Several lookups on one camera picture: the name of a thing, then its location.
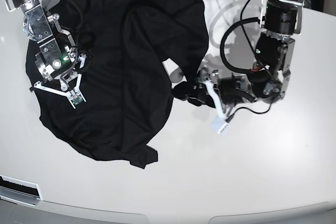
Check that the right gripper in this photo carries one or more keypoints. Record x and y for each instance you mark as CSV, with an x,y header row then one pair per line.
x,y
67,64

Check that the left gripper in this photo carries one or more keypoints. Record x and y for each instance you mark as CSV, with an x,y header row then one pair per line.
x,y
228,92

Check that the black t-shirt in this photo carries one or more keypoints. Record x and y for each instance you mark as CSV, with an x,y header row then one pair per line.
x,y
128,95

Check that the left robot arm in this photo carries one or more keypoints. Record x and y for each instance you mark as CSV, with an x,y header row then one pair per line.
x,y
269,77

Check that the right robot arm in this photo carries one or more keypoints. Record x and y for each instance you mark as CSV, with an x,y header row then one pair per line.
x,y
44,29

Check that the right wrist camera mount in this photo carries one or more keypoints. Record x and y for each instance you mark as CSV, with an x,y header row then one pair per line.
x,y
69,80

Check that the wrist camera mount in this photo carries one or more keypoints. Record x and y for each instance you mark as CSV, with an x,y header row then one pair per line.
x,y
210,82
69,80

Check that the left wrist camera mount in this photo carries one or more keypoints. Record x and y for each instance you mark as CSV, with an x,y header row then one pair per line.
x,y
210,82

